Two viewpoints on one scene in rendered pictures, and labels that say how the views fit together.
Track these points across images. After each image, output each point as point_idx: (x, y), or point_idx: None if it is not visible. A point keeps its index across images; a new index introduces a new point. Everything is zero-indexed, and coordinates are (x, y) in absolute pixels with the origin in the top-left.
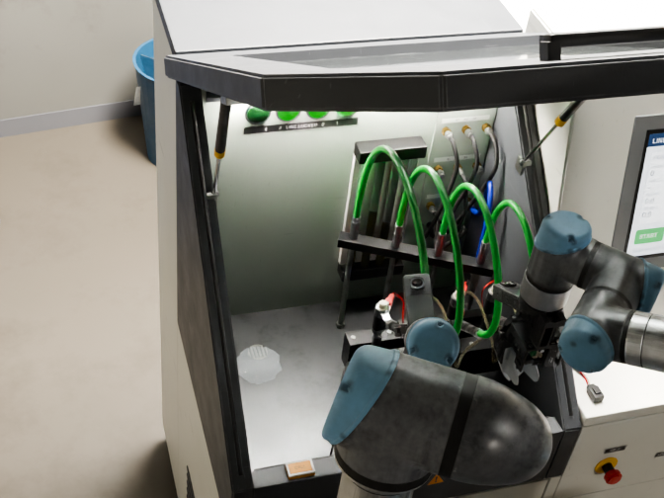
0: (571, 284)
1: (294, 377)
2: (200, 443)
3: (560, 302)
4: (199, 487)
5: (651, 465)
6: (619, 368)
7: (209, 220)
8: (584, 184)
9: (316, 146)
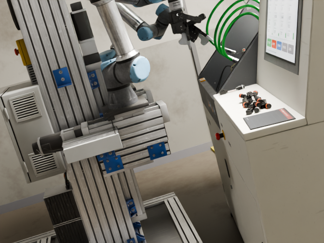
0: (168, 0)
1: None
2: None
3: (169, 6)
4: None
5: (230, 150)
6: (238, 94)
7: (241, 11)
8: (261, 10)
9: None
